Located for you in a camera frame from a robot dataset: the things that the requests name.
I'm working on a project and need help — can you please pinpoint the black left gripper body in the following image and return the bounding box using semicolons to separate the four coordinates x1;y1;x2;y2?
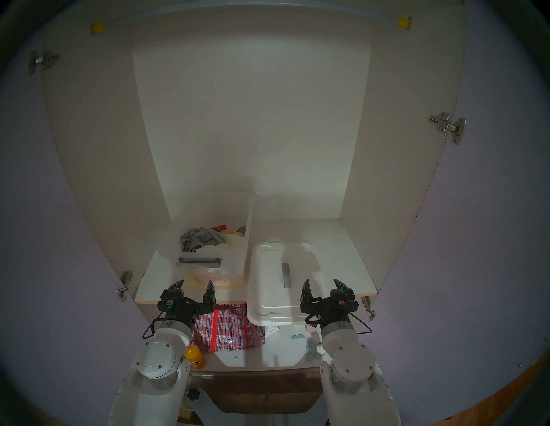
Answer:
163;296;215;329

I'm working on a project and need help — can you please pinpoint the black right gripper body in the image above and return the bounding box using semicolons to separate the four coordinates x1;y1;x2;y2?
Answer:
301;297;353;329

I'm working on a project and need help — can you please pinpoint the white bin lid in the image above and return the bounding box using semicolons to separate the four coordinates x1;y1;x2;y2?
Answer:
246;241;327;326

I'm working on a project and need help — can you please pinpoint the clear plastic storage bin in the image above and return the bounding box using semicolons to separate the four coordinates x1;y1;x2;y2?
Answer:
157;189;255;289

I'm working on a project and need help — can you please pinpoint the grey garment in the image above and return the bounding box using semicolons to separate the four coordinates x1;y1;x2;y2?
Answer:
180;227;226;253

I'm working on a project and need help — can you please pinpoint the pale pink folded cloth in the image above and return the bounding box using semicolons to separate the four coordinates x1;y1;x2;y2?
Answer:
198;273;241;286

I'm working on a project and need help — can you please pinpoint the red plaid woven bag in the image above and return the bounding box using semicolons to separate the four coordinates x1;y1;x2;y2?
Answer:
192;304;266;353

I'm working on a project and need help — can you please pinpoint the orange bottle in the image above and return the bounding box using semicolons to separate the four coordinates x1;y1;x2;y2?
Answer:
185;344;206;370

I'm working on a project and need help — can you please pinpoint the brown wooden board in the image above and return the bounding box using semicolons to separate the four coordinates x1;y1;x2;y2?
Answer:
201;373;324;415

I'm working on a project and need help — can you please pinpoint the lavender cabinet door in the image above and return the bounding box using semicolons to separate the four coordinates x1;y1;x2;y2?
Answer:
370;0;550;426
0;26;185;426

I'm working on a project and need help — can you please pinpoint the white wardrobe cabinet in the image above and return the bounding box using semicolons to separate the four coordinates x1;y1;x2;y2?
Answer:
41;0;469;374

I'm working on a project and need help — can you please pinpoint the pale closet rod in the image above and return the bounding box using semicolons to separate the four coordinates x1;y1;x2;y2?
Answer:
103;3;400;27

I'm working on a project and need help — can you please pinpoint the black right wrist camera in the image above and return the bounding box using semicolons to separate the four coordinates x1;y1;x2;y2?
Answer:
330;289;359;313

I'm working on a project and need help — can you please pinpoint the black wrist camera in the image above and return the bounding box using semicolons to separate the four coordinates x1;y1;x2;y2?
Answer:
157;289;184;314
330;289;359;313

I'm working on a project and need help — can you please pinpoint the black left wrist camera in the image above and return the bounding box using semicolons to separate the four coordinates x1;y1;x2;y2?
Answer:
157;289;184;314

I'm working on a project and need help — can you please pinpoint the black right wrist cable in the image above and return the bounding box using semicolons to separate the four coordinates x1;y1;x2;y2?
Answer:
349;313;373;335

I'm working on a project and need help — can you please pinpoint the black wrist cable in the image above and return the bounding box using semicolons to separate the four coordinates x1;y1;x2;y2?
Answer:
349;313;373;335
143;313;166;340

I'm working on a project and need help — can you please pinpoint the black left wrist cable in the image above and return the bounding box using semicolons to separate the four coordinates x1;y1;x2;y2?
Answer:
143;313;166;340

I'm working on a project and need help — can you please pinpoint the grey robot base frame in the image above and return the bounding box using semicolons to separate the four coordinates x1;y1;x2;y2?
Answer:
189;397;329;426

